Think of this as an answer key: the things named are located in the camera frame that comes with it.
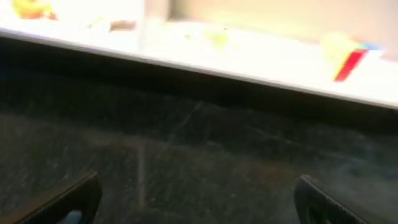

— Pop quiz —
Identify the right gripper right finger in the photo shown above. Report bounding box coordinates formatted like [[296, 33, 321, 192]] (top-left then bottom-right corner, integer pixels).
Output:
[[293, 174, 398, 224]]

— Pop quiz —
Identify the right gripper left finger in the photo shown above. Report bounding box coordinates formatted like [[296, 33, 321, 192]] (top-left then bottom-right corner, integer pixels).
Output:
[[0, 172, 104, 224]]

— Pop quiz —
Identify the many-coloured puzzle cube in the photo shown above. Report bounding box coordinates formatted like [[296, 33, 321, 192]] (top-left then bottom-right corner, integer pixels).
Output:
[[321, 30, 384, 83]]

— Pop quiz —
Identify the yellow rattle drum toy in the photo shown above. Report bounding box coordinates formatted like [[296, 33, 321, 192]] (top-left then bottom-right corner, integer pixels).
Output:
[[182, 24, 241, 54]]

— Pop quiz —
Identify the white shelf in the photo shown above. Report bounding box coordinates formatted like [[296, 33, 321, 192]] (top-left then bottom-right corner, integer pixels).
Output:
[[0, 0, 398, 110]]

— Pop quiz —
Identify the white plush duck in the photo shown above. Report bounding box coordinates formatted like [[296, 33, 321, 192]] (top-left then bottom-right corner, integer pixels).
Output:
[[86, 17, 138, 34]]

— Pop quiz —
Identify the yellow plush duck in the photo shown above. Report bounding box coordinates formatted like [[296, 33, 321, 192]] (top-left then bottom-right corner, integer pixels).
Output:
[[11, 0, 59, 21]]

